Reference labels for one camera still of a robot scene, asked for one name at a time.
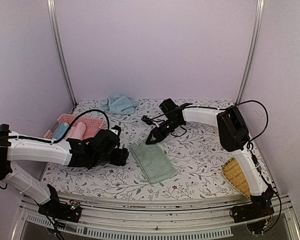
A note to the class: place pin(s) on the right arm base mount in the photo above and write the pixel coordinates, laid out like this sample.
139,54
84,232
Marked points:
251,211

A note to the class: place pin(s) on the aluminium front frame rail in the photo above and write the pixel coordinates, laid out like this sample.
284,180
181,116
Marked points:
190,219

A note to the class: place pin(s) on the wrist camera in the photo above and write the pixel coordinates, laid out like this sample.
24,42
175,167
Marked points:
151,122
117,130

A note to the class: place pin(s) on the folded coral pink towel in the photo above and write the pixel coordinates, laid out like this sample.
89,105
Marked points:
90,132

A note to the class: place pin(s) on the pink plastic basket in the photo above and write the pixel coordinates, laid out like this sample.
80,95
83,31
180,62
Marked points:
68,118

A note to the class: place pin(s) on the rolled blue patterned towel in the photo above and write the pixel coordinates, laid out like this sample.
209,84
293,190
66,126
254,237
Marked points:
60,131

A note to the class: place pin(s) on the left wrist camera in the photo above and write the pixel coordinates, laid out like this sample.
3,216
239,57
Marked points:
117,130

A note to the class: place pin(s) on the woven bamboo tray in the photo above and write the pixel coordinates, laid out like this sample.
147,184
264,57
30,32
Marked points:
233,173

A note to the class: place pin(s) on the left aluminium post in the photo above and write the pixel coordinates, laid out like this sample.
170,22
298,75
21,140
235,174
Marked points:
52,13

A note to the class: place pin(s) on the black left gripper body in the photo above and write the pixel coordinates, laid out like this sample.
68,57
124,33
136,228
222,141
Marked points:
120,160

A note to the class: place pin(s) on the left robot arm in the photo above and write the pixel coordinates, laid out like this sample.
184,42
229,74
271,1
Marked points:
69,152

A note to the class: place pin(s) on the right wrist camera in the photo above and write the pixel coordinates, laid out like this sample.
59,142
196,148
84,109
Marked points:
151,122

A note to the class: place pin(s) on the green towel with panda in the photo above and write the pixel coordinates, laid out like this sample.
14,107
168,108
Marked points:
155,165

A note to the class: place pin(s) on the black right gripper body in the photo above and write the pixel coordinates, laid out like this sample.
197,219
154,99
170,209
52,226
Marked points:
173,126

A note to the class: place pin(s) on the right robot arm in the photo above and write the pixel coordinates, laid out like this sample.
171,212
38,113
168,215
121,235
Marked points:
243,171

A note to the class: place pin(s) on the aluminium post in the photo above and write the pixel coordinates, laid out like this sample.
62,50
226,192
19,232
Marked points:
52,13
259,10

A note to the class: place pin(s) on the blue crumpled towel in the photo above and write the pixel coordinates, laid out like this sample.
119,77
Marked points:
120,104

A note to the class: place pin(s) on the right aluminium post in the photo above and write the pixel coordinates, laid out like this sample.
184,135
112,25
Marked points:
259,10

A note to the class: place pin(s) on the rolled pink towel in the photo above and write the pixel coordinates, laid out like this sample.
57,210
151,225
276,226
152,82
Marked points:
77,132

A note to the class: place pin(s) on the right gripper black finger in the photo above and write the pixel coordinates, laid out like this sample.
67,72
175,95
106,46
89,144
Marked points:
152,140
155,132

